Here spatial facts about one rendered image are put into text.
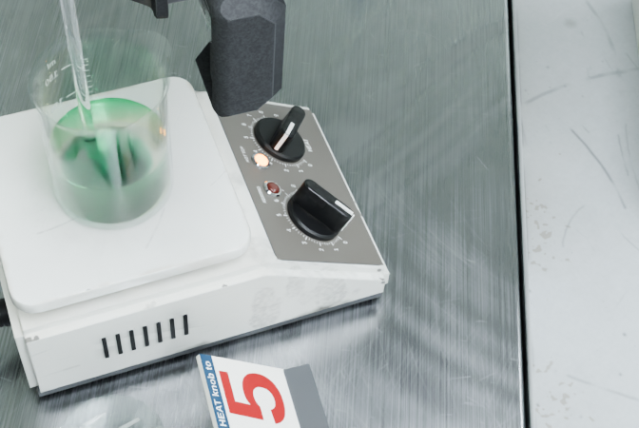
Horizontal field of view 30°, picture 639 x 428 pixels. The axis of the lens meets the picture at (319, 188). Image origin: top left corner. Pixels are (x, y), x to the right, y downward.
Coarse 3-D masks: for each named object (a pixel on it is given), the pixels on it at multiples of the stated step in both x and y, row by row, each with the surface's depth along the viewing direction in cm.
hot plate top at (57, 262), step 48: (192, 96) 64; (0, 144) 61; (192, 144) 62; (0, 192) 59; (48, 192) 60; (192, 192) 60; (0, 240) 58; (48, 240) 58; (96, 240) 58; (144, 240) 58; (192, 240) 58; (240, 240) 58; (48, 288) 56; (96, 288) 56
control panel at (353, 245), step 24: (240, 120) 67; (312, 120) 71; (240, 144) 65; (312, 144) 69; (240, 168) 64; (264, 168) 65; (288, 168) 66; (312, 168) 67; (336, 168) 69; (264, 192) 64; (288, 192) 65; (336, 192) 67; (264, 216) 62; (288, 216) 63; (288, 240) 62; (312, 240) 63; (336, 240) 64; (360, 240) 65
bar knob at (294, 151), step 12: (300, 108) 67; (264, 120) 67; (276, 120) 68; (288, 120) 66; (300, 120) 67; (264, 132) 66; (276, 132) 66; (288, 132) 65; (264, 144) 66; (276, 144) 66; (288, 144) 66; (300, 144) 68; (276, 156) 66; (288, 156) 66; (300, 156) 67
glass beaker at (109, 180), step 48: (48, 48) 55; (96, 48) 56; (144, 48) 56; (48, 96) 56; (96, 96) 59; (144, 96) 58; (48, 144) 54; (96, 144) 53; (144, 144) 54; (96, 192) 56; (144, 192) 57
